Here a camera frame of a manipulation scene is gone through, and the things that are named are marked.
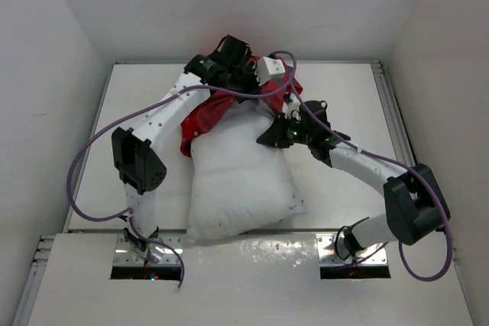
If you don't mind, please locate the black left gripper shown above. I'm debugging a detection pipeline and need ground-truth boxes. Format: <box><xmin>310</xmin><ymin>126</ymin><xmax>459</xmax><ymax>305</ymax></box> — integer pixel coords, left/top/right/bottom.
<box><xmin>226</xmin><ymin>61</ymin><xmax>267</xmax><ymax>105</ymax></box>

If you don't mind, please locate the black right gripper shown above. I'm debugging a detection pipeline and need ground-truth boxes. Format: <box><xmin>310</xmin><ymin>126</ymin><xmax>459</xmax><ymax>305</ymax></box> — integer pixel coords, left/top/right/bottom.
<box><xmin>258</xmin><ymin>111</ymin><xmax>314</xmax><ymax>147</ymax></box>

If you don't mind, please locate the red patterned pillowcase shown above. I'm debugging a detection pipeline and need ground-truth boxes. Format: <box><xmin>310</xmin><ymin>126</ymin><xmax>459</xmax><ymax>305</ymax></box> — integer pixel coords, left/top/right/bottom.
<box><xmin>179</xmin><ymin>54</ymin><xmax>305</xmax><ymax>159</ymax></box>

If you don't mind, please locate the white pillow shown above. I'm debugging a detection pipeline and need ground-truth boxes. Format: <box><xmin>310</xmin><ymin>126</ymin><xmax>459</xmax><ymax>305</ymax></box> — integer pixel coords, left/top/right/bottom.
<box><xmin>186</xmin><ymin>101</ymin><xmax>306</xmax><ymax>240</ymax></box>

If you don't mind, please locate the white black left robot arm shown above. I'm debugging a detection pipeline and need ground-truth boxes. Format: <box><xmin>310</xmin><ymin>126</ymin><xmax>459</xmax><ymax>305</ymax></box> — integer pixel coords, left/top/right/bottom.
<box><xmin>112</xmin><ymin>35</ymin><xmax>259</xmax><ymax>253</ymax></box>

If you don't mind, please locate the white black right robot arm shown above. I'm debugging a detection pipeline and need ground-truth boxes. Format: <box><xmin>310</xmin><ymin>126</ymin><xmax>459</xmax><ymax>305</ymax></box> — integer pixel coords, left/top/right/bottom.
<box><xmin>257</xmin><ymin>101</ymin><xmax>450</xmax><ymax>260</ymax></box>

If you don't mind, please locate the white front cover board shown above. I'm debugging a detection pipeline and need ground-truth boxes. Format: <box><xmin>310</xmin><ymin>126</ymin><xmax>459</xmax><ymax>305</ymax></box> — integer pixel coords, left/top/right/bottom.
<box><xmin>29</xmin><ymin>233</ymin><xmax>471</xmax><ymax>325</ymax></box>

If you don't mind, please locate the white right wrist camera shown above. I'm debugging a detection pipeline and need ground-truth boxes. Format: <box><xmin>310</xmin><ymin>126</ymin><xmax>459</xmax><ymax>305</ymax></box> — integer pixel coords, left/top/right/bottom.
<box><xmin>283</xmin><ymin>92</ymin><xmax>300</xmax><ymax>118</ymax></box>

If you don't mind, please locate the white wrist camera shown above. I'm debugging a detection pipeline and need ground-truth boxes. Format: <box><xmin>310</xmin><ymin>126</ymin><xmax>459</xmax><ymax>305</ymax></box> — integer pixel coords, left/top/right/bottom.
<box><xmin>256</xmin><ymin>56</ymin><xmax>286</xmax><ymax>86</ymax></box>
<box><xmin>283</xmin><ymin>92</ymin><xmax>300</xmax><ymax>118</ymax></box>

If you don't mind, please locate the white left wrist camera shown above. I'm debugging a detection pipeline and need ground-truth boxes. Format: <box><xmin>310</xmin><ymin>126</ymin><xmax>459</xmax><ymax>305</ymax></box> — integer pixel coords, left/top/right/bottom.
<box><xmin>256</xmin><ymin>56</ymin><xmax>286</xmax><ymax>86</ymax></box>

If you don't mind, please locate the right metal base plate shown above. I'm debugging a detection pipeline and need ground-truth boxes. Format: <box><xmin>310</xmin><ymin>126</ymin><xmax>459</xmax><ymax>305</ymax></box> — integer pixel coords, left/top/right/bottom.
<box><xmin>317</xmin><ymin>232</ymin><xmax>390</xmax><ymax>266</ymax></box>

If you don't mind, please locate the metal base plate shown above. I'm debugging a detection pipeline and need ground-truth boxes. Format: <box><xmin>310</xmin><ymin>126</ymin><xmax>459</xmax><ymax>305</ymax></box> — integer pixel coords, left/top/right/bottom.
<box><xmin>112</xmin><ymin>234</ymin><xmax>183</xmax><ymax>267</ymax></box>
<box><xmin>317</xmin><ymin>232</ymin><xmax>390</xmax><ymax>266</ymax></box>

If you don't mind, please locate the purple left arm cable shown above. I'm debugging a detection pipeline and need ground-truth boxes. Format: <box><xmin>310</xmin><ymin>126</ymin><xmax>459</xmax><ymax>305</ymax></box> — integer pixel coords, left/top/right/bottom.
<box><xmin>66</xmin><ymin>50</ymin><xmax>299</xmax><ymax>289</ymax></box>

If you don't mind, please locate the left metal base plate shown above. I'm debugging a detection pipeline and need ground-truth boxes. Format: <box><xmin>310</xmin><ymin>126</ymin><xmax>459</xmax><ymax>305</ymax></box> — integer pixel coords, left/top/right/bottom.
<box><xmin>112</xmin><ymin>234</ymin><xmax>183</xmax><ymax>267</ymax></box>

